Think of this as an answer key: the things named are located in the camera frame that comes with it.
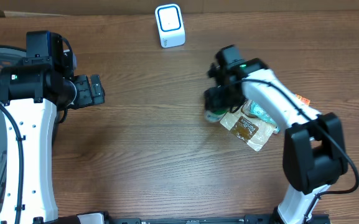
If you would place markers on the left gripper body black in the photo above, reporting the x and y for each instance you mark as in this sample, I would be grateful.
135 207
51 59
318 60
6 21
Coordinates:
95 90

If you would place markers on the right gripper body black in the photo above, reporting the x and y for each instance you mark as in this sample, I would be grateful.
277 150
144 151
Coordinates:
225 98

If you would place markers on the green capped bottle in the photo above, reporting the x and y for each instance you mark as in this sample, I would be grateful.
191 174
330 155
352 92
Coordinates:
214 116

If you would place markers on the teal snack packet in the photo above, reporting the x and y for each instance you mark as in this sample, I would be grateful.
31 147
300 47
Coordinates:
260 113

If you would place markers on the beige brown snack pouch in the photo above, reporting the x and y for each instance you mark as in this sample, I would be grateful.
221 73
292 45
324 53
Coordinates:
247 127

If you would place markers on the small orange white box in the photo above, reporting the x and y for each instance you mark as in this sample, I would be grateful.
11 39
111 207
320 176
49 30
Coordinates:
304 100

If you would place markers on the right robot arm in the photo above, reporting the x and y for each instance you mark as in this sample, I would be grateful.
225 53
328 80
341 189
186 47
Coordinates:
314 154

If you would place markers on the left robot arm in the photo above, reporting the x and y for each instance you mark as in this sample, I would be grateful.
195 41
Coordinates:
35 97

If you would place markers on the white barcode scanner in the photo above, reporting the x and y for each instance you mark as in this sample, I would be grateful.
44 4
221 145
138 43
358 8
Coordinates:
170 25

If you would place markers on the cardboard strip at table edge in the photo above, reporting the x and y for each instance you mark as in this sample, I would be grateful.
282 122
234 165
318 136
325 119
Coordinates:
120 7

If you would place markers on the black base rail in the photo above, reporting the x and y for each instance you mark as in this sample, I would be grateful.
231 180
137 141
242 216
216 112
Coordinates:
194 221

